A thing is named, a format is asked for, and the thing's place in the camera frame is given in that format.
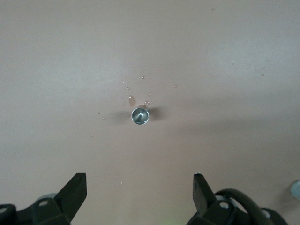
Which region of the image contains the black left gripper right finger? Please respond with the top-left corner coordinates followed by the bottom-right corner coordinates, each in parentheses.
top-left (186, 172), bottom-right (288, 225)

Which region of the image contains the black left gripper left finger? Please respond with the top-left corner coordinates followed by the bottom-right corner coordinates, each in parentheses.
top-left (0, 172), bottom-right (87, 225)

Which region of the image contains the steel double jigger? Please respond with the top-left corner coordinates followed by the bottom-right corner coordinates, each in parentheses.
top-left (130, 105), bottom-right (150, 126)

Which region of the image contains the yellow-green water bottle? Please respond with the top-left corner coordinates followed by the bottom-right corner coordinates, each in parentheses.
top-left (290, 179), bottom-right (300, 196)

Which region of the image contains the brown table cloth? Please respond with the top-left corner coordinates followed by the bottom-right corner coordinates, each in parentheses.
top-left (0, 0), bottom-right (300, 225)

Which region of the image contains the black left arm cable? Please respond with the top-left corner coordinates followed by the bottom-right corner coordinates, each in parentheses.
top-left (215, 188), bottom-right (275, 225)

